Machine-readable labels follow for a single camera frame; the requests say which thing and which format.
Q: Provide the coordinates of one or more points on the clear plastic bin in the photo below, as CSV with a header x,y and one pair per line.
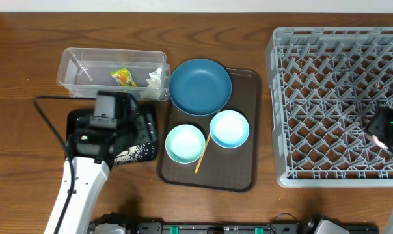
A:
x,y
85,71

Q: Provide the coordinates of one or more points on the light blue bowl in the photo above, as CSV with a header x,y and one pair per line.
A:
x,y
229,129

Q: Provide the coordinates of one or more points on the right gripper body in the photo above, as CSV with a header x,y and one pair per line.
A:
x,y
386,125

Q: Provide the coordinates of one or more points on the mint green bowl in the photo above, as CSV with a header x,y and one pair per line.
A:
x,y
185,144

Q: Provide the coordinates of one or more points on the pink cup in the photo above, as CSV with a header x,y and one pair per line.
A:
x,y
376,141

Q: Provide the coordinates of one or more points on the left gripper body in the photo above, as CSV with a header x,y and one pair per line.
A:
x,y
138,132

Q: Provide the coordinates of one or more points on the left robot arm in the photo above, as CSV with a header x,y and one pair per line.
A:
x,y
116,131

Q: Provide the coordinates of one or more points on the wooden chopstick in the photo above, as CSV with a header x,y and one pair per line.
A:
x,y
203,153

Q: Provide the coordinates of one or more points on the grey dishwasher rack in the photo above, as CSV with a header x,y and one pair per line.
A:
x,y
326,84

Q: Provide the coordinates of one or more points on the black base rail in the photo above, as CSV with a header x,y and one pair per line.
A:
x,y
235,228

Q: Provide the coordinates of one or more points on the yellow green snack wrapper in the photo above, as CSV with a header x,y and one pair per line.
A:
x,y
123,77

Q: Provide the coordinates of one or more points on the brown plastic serving tray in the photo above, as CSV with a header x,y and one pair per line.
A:
x,y
221,168

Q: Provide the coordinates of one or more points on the white tissue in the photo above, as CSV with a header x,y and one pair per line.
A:
x,y
154,89

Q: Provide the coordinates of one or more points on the dark blue plate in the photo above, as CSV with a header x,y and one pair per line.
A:
x,y
200,87

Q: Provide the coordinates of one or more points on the pile of rice grains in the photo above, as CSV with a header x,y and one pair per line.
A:
x,y
136,154

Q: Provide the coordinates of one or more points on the black plastic tray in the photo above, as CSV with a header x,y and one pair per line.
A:
x,y
79,117

